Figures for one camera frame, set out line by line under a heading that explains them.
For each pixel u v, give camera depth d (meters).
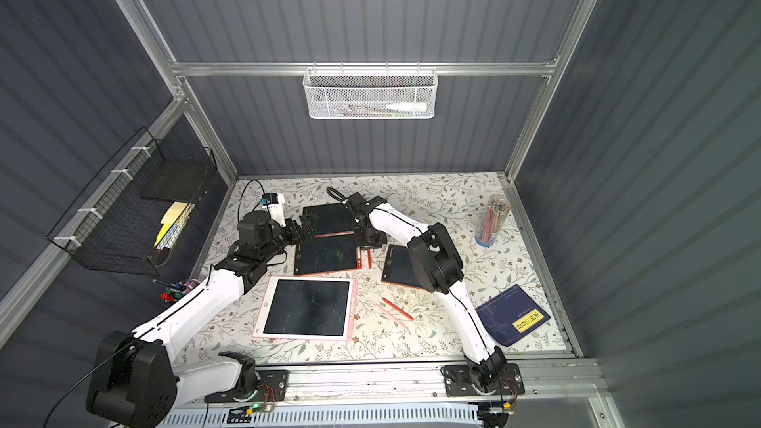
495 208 0.87
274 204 0.73
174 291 0.77
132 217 0.72
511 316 0.83
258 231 0.62
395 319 0.85
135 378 0.40
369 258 0.97
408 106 0.91
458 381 0.73
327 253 0.99
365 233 0.86
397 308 0.87
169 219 0.73
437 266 0.62
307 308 1.06
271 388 0.72
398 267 0.98
